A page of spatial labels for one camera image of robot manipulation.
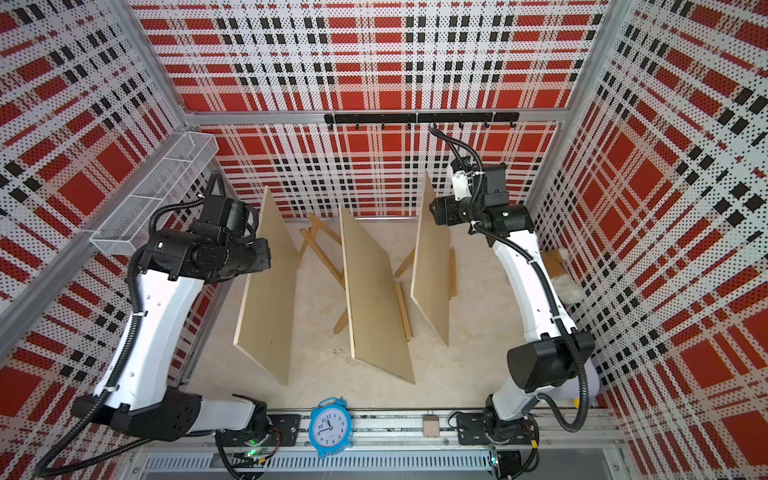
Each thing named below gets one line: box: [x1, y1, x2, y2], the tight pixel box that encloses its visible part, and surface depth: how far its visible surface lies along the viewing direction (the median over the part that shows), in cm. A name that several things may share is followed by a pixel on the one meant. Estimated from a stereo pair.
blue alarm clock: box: [308, 396, 353, 458], surface depth 73 cm
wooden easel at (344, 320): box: [334, 282, 414, 341], surface depth 92 cm
